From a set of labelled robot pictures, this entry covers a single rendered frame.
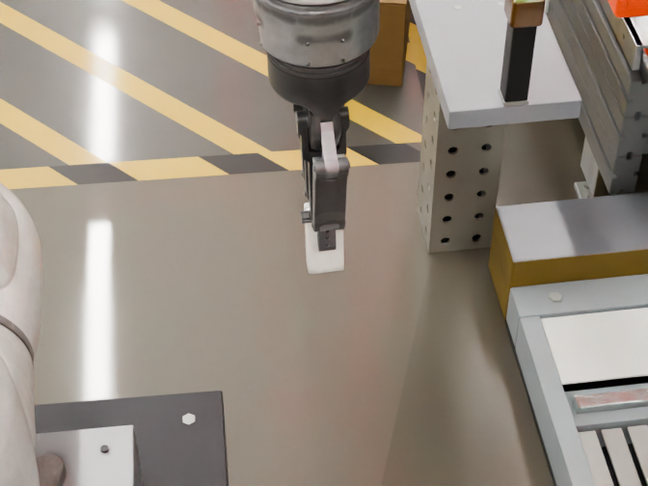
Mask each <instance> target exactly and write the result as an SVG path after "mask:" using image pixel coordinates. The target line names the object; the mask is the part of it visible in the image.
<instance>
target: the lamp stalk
mask: <svg viewBox="0 0 648 486"><path fill-rule="evenodd" d="M536 30H537V26H536V27H525V28H511V27H510V25H509V23H508V20H507V27H506V36H505V45H504V53H503V62H502V71H501V80H500V87H499V89H498V91H499V96H500V99H501V101H502V104H503V106H514V105H525V104H528V103H529V100H528V98H527V97H528V89H529V82H530V75H531V67H532V60H533V52H534V45H535V38H536Z"/></svg>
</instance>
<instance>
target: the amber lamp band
mask: <svg viewBox="0 0 648 486"><path fill-rule="evenodd" d="M545 3H546V0H505V1H504V12H505V15H506V17H507V20H508V23H509V25H510V27H511V28H525V27H536V26H541V25H542V23H543V17H544V10H545Z"/></svg>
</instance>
